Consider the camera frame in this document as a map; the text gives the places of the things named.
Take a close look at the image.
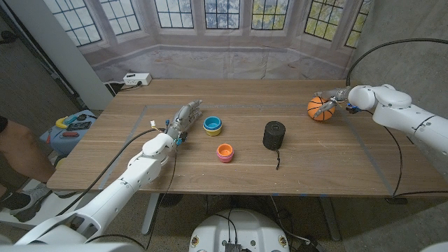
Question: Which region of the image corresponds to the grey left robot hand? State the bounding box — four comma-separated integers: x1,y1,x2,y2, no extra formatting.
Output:
166,99,204,141

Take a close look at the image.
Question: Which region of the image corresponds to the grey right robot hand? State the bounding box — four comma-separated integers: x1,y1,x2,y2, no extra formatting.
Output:
313,86,351,118

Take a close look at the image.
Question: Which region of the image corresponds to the orange mini basketball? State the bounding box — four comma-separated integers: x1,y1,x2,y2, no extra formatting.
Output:
307,96,336,122

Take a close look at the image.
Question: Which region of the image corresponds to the black cylindrical speaker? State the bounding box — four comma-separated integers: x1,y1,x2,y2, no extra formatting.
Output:
262,120,286,152

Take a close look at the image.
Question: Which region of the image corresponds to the light blue plastic cup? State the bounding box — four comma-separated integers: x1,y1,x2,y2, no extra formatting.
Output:
203,115,223,131

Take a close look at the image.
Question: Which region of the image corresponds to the yellow plastic cup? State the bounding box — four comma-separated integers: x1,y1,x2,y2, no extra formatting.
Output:
203,125,223,137

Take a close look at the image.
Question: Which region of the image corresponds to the orange plastic cup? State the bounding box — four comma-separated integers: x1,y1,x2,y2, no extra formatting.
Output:
216,143,235,158

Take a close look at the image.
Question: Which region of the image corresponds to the pink plastic cup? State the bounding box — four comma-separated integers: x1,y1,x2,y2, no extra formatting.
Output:
216,150,235,164

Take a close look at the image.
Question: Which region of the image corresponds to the white power strip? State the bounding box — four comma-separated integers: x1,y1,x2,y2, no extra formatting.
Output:
122,72,153,87

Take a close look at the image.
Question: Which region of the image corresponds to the printed window backdrop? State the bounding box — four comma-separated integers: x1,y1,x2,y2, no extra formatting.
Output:
41,0,374,83

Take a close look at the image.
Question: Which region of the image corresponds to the black round fan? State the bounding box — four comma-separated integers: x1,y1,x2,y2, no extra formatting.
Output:
157,192,184,208

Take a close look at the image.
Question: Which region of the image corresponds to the grey table leg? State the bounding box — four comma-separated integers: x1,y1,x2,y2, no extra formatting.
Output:
141,192,161,235
318,195,341,242

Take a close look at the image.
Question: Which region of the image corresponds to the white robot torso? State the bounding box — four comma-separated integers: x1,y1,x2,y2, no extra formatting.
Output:
188,209,291,252

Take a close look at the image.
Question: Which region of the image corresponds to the person's bare leg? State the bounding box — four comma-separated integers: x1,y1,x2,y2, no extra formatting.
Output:
0,115,57,197

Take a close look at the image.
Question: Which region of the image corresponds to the grey black sneaker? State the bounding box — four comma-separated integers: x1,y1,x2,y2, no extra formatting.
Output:
0,184,52,223

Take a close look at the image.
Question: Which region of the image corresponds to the thin black left wrist cable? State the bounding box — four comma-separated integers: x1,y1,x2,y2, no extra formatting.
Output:
85,148,178,251

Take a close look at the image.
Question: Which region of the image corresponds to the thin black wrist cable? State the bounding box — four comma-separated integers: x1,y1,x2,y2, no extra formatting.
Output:
85,148,178,251
362,110,448,199

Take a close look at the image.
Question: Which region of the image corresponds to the black power strip cord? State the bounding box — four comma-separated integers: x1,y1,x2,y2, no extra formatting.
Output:
118,82,143,93

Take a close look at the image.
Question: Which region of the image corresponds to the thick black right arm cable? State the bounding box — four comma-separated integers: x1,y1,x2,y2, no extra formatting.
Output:
345,37,448,88

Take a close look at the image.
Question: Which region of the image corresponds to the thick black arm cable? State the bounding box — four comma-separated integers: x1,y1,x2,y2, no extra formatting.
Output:
55,127,167,216
345,37,448,88

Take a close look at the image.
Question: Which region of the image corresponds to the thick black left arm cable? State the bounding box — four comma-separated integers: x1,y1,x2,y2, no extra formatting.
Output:
55,127,167,216

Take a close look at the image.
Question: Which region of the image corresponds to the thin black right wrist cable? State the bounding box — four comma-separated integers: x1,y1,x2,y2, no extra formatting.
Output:
362,110,448,199

